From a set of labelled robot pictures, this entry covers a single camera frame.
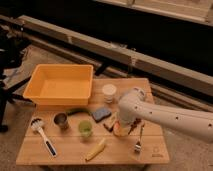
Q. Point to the orange apple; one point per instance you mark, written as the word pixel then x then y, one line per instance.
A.
pixel 120 130

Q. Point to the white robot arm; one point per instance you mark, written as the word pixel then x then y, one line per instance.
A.
pixel 132 105

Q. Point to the green plastic cup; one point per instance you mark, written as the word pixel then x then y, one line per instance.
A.
pixel 85 128

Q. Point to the small metal cup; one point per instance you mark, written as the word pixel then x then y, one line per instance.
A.
pixel 61 120

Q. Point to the blue sponge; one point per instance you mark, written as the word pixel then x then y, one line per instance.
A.
pixel 101 113

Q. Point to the green cucumber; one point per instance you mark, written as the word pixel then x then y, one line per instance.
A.
pixel 73 111

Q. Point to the yellow plastic bin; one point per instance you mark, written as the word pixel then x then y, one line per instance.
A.
pixel 60 84

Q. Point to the yellow banana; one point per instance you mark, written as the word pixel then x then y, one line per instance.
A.
pixel 96 150

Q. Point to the wooden folding table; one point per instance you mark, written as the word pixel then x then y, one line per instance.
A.
pixel 142 146

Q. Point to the silver fork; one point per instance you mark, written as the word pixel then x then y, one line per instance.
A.
pixel 138 145

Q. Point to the white dish brush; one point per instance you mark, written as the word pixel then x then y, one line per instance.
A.
pixel 37 125

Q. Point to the black tripod stand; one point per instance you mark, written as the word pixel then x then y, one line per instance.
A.
pixel 11 56

